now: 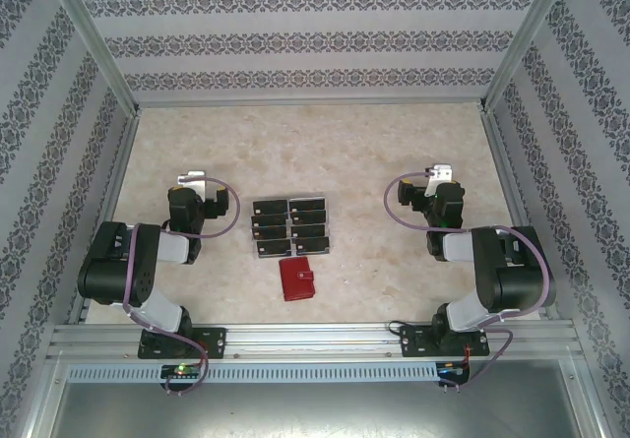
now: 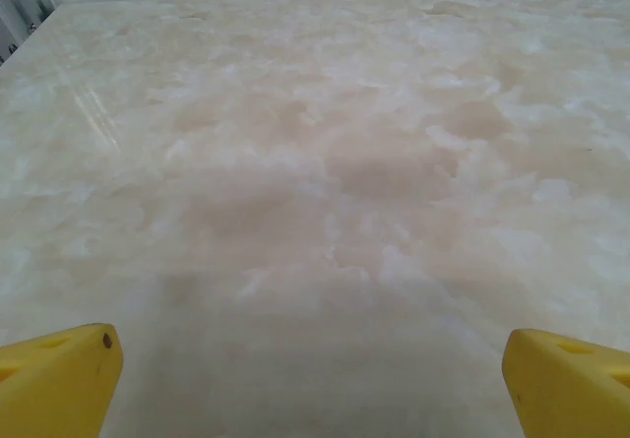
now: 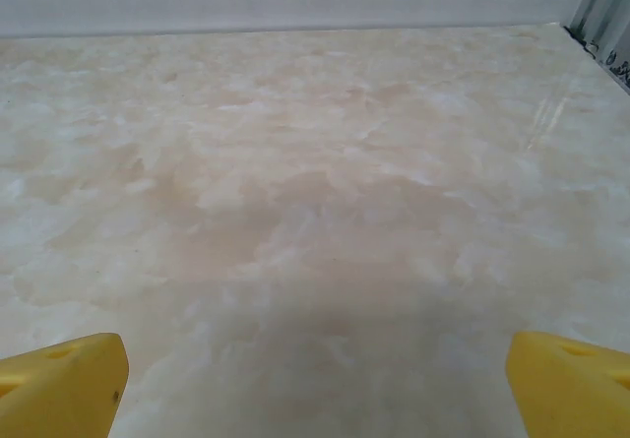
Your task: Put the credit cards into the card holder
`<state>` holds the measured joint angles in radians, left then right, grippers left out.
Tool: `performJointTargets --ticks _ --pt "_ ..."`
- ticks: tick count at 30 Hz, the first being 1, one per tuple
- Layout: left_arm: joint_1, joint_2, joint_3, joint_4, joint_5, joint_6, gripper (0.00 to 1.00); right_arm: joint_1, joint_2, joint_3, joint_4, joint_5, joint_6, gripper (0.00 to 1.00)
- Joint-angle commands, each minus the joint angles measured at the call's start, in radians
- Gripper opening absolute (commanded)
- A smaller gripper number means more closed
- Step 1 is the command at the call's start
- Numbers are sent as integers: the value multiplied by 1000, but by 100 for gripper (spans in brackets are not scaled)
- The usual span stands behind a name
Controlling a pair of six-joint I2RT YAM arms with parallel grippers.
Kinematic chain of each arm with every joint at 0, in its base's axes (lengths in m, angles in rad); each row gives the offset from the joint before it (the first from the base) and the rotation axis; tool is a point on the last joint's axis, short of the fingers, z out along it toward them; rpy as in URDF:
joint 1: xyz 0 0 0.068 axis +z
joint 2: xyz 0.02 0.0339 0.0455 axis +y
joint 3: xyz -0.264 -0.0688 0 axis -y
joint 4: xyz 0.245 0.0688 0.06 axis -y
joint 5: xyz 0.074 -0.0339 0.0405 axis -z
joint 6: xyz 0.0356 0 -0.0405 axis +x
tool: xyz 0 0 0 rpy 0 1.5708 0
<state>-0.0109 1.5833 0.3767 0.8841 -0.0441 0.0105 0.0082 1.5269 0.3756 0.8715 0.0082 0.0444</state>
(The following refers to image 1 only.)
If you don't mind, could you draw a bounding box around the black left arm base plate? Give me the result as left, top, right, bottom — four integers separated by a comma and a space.
139, 327, 228, 360

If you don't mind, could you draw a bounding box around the left controller circuit board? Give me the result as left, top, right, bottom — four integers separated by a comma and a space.
159, 363, 204, 386

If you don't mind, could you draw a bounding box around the right controller circuit board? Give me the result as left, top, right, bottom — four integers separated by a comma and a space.
436, 358, 472, 386

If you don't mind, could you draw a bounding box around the aluminium table edge rail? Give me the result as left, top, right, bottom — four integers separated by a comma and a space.
66, 110, 143, 324
479, 110, 565, 321

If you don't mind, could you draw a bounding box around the controller circuit board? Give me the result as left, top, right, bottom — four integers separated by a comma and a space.
159, 363, 204, 386
436, 358, 472, 386

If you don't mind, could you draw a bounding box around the aluminium mounting rail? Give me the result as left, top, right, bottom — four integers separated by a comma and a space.
48, 320, 585, 360

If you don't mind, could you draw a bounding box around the white slotted cable duct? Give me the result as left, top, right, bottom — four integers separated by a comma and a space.
66, 362, 440, 384

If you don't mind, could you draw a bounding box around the red leather card holder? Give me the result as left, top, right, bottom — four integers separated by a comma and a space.
278, 256, 317, 304

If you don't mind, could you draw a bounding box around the aluminium frame post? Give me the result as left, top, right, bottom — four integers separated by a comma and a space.
477, 0, 578, 114
38, 0, 143, 117

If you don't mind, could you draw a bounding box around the grey steel sheet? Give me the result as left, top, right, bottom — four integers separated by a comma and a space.
29, 356, 609, 438

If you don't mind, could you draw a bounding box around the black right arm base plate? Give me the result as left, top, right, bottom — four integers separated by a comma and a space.
399, 324, 489, 359

